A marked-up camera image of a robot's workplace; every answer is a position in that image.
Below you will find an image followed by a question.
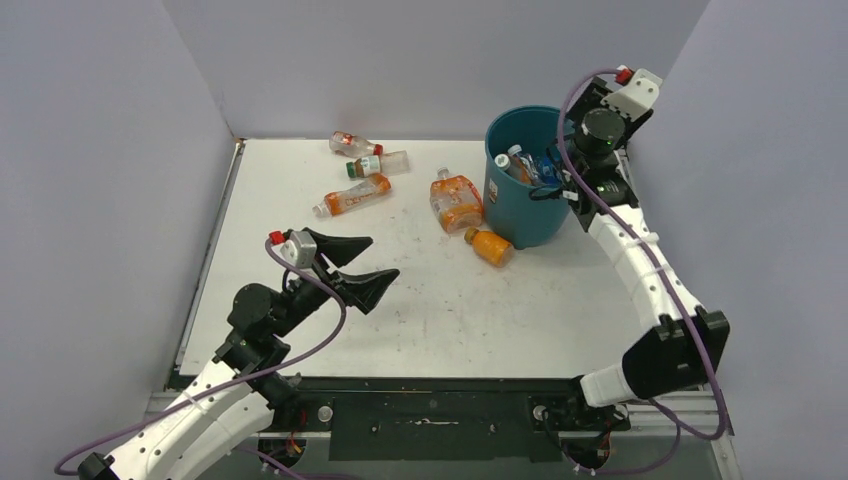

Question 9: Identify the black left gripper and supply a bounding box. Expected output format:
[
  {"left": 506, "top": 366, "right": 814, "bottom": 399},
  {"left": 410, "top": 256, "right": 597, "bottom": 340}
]
[{"left": 270, "top": 229, "right": 398, "bottom": 338}]

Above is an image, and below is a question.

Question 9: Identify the blue label crushed bottle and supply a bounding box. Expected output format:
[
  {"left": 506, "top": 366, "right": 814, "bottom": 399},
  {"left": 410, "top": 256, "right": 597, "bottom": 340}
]
[{"left": 534, "top": 156, "right": 562, "bottom": 187}]

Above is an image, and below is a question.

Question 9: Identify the large orange label bottle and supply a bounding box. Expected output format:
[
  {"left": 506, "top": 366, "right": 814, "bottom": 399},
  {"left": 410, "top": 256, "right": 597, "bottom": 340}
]
[{"left": 494, "top": 153, "right": 532, "bottom": 185}]

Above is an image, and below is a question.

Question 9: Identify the slim orange label bottle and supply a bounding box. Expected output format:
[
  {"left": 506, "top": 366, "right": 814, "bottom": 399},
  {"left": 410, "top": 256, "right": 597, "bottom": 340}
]
[{"left": 312, "top": 174, "right": 392, "bottom": 218}]

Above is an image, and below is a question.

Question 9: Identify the orange juice bottle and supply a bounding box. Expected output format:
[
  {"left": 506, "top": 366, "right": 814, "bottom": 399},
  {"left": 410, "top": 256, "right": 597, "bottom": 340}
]
[{"left": 464, "top": 228, "right": 514, "bottom": 268}]

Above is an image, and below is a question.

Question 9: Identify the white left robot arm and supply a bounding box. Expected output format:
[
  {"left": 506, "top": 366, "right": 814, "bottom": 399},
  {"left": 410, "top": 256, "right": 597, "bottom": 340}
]
[{"left": 72, "top": 228, "right": 400, "bottom": 479}]

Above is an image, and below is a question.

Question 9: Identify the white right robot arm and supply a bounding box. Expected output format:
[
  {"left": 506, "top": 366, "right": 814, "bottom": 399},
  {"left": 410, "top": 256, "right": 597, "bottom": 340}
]
[{"left": 554, "top": 66, "right": 730, "bottom": 440}]

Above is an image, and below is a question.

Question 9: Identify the teal plastic bin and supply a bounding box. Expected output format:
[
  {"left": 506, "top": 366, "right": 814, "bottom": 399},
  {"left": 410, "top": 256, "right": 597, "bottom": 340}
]
[{"left": 482, "top": 105, "right": 571, "bottom": 249}]

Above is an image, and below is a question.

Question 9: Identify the crushed orange label bottle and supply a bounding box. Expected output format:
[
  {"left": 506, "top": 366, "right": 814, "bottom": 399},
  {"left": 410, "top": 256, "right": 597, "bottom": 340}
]
[{"left": 429, "top": 167, "right": 483, "bottom": 235}]

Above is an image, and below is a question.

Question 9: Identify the green cap coffee bottle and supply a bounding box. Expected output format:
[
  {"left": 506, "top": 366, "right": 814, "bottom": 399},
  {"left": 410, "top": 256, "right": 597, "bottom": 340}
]
[{"left": 345, "top": 151, "right": 411, "bottom": 179}]

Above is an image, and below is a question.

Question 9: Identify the red cap clear bottle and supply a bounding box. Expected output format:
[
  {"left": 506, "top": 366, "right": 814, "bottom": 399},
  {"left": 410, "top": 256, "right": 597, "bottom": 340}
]
[{"left": 328, "top": 131, "right": 384, "bottom": 158}]

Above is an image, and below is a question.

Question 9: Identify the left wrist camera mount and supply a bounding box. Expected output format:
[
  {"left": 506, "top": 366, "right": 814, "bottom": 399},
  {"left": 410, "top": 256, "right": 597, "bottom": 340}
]
[{"left": 268, "top": 230, "right": 318, "bottom": 270}]

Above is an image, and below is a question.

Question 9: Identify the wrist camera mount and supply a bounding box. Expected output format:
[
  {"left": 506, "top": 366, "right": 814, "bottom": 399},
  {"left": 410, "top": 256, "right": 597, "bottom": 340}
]
[
  {"left": 268, "top": 230, "right": 318, "bottom": 270},
  {"left": 601, "top": 65, "right": 664, "bottom": 122}
]

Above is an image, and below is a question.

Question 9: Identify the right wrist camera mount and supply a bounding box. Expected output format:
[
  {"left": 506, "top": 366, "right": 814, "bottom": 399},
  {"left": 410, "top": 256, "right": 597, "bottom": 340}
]
[{"left": 601, "top": 65, "right": 664, "bottom": 122}]

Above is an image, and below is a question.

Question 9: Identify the black base frame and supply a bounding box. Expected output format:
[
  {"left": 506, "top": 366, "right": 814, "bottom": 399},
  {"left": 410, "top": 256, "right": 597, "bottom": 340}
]
[{"left": 259, "top": 377, "right": 631, "bottom": 462}]

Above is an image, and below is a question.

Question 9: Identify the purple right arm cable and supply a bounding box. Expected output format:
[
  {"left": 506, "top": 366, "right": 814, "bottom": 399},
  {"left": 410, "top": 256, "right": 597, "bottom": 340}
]
[{"left": 556, "top": 67, "right": 730, "bottom": 477}]

